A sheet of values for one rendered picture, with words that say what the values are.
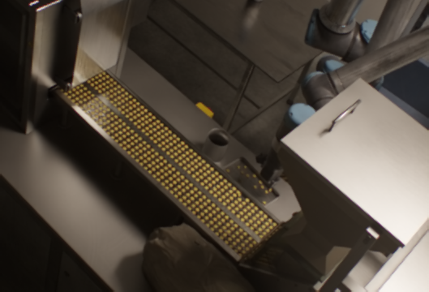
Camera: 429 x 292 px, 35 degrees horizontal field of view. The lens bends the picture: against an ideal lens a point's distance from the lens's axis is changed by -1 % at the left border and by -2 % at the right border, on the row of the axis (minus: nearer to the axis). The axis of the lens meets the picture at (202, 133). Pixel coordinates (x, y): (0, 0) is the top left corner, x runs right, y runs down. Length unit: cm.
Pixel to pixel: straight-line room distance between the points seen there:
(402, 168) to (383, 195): 11
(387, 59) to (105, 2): 89
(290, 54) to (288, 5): 36
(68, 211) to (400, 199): 106
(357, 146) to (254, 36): 157
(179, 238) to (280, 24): 154
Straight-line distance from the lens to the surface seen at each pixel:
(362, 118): 168
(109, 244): 212
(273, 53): 306
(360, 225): 153
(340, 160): 155
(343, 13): 262
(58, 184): 222
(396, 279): 167
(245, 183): 237
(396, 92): 296
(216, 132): 239
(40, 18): 198
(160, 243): 195
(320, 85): 220
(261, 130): 370
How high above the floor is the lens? 259
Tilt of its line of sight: 47 degrees down
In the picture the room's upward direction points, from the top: 21 degrees clockwise
